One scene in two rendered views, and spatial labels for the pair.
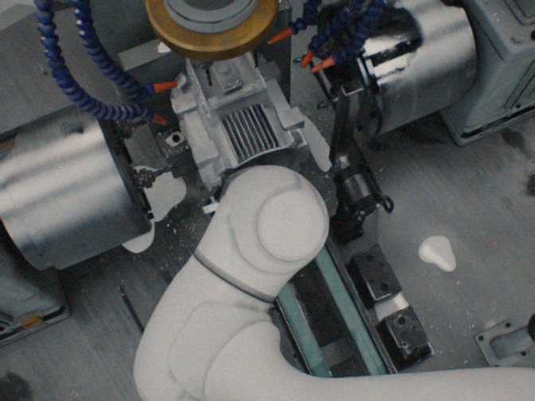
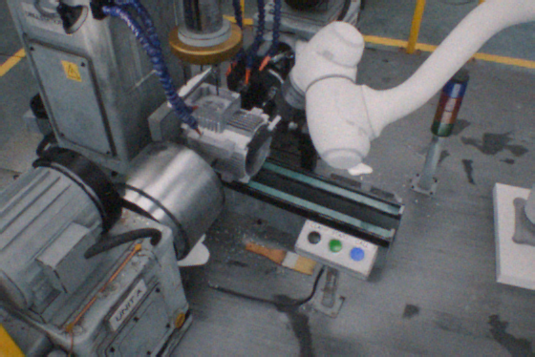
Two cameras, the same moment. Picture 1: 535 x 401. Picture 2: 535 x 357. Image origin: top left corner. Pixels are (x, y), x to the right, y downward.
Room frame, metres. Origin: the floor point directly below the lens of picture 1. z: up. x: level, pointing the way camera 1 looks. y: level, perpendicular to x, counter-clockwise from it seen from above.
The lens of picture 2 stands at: (-0.37, 0.69, 1.94)
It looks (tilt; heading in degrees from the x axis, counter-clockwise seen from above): 45 degrees down; 319
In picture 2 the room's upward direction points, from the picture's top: straight up
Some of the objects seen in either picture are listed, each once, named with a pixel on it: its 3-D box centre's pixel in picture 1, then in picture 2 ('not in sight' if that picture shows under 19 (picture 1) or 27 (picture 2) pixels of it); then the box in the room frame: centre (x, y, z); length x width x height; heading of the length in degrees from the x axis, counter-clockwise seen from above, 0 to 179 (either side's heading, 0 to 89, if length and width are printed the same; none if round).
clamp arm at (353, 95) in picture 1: (344, 127); (288, 94); (0.44, -0.12, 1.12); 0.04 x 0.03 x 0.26; 21
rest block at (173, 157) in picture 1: (180, 149); not in sight; (0.54, 0.18, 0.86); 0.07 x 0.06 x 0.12; 111
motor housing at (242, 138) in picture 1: (239, 125); (226, 138); (0.51, 0.05, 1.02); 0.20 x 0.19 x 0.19; 21
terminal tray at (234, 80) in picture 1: (226, 80); (212, 108); (0.55, 0.06, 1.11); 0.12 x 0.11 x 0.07; 21
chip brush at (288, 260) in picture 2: not in sight; (280, 257); (0.22, 0.11, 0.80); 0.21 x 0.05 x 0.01; 26
